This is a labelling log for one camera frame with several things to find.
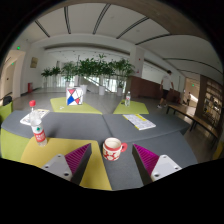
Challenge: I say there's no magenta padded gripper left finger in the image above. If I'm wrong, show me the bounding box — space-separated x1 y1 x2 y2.
42 144 92 185

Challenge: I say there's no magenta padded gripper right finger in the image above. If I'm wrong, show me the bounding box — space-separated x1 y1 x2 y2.
132 144 181 185

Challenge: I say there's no small distant water bottle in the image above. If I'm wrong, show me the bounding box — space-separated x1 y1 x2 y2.
125 91 131 106

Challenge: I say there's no red white patterned mug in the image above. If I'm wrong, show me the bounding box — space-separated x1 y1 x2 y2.
103 137 127 161

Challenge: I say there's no plastic bottle with red cap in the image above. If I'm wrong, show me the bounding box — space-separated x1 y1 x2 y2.
29 100 47 147

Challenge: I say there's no yellow edged booklet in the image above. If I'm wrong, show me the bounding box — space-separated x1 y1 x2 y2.
123 114 156 130

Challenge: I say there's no long wooden bench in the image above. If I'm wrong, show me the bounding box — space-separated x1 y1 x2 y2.
166 105 219 138

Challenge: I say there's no white magazine on left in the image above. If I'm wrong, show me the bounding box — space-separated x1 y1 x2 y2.
20 109 49 126

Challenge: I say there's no red blue white cube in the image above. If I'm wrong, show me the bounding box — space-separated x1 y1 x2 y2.
66 87 83 106

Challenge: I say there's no wooden reception counter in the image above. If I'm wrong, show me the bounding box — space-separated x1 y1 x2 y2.
125 75 181 103

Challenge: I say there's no wooden bookshelf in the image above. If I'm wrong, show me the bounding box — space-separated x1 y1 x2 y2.
195 76 223 127

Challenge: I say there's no green chair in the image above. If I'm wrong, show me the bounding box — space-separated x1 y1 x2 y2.
0 102 13 125

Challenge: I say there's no walking person in white shirt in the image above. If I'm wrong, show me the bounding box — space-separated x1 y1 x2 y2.
157 70 174 108

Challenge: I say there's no red fire extinguisher box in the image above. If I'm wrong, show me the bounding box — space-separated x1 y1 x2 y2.
28 82 33 93

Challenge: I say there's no row of potted plants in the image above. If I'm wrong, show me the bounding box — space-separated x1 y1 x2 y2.
41 54 134 90

